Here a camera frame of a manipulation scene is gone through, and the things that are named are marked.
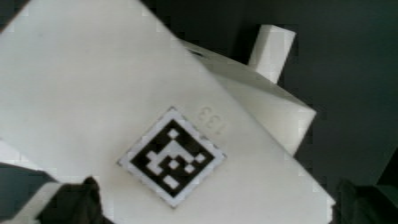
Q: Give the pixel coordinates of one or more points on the white L-shaped corner fence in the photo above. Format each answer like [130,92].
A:
[270,50]

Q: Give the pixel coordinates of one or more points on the white cabinet body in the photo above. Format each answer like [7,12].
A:
[277,109]

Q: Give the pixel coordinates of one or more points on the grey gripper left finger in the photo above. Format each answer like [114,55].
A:
[75,205]

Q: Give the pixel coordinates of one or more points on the white box with marker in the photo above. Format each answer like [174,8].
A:
[116,114]

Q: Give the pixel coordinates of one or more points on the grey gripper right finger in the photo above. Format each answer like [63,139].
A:
[366,204]

